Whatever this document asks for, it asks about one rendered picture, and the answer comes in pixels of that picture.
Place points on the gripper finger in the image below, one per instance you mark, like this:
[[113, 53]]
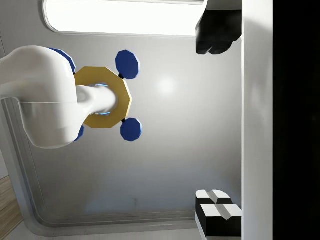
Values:
[[217, 32], [220, 225]]

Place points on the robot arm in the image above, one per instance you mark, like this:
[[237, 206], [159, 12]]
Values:
[[45, 100]]

